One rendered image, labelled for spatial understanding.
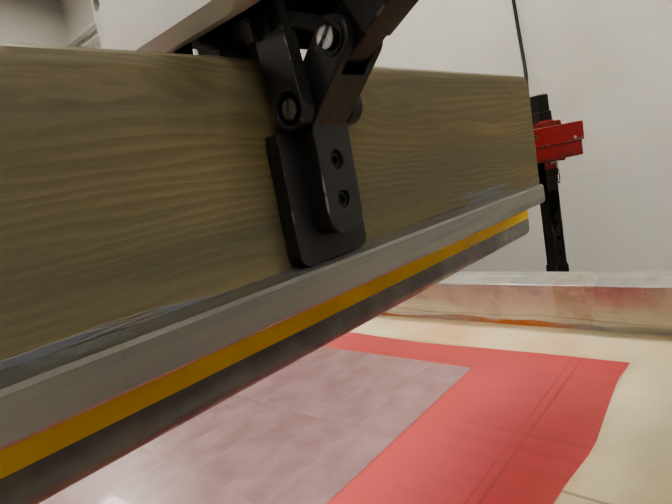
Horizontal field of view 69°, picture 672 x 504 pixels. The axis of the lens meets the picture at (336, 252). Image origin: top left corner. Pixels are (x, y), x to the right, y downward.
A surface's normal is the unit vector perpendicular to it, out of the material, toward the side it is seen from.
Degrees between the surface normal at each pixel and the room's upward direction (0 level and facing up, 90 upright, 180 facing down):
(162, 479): 0
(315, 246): 90
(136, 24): 91
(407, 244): 90
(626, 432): 0
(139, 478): 0
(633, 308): 90
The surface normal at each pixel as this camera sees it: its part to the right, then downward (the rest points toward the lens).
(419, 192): 0.73, -0.03
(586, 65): -0.65, 0.26
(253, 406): -0.19, -0.97
